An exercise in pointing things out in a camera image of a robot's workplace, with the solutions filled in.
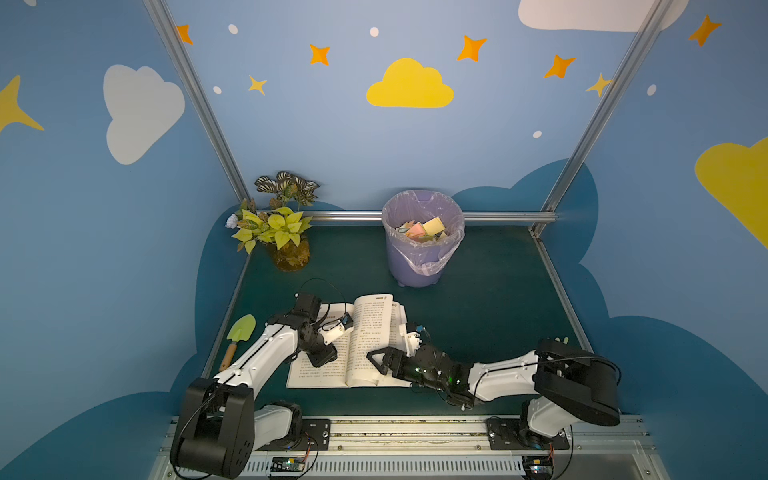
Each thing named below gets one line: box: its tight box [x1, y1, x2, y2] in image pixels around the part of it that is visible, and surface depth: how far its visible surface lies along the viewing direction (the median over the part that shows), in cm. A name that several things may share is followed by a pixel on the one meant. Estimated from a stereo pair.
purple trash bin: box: [382, 189, 465, 288], surface depth 91 cm
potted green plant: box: [225, 171, 320, 273], surface depth 92 cm
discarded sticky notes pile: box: [397, 216, 447, 242], surface depth 103 cm
